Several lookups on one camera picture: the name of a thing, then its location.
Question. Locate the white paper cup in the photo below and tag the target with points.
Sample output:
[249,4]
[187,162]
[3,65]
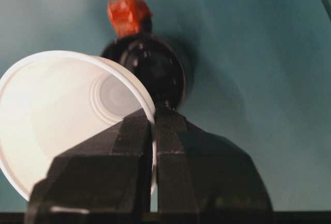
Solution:
[51,105]

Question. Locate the blue-green table cloth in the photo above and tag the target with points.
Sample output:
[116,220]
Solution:
[258,53]

